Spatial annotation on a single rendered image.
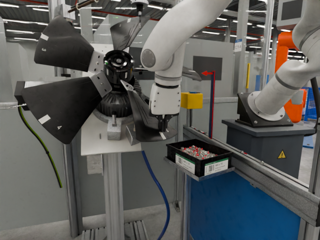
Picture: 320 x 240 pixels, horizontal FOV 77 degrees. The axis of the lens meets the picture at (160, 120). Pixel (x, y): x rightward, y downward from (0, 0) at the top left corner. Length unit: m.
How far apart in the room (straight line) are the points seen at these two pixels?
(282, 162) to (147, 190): 1.15
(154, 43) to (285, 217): 0.64
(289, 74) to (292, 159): 0.40
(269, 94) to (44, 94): 0.91
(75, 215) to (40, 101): 1.14
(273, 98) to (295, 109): 3.47
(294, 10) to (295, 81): 3.78
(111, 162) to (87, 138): 0.18
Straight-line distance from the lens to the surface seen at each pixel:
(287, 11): 4.72
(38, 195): 1.87
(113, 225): 1.21
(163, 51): 0.52
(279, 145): 1.06
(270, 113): 1.10
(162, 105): 0.65
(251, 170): 0.81
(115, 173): 1.06
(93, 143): 0.94
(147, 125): 0.70
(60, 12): 1.43
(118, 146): 0.93
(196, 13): 0.54
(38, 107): 0.76
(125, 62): 0.83
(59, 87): 0.78
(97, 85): 0.83
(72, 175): 1.60
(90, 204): 1.87
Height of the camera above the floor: 1.14
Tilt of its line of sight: 11 degrees down
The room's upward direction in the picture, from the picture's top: straight up
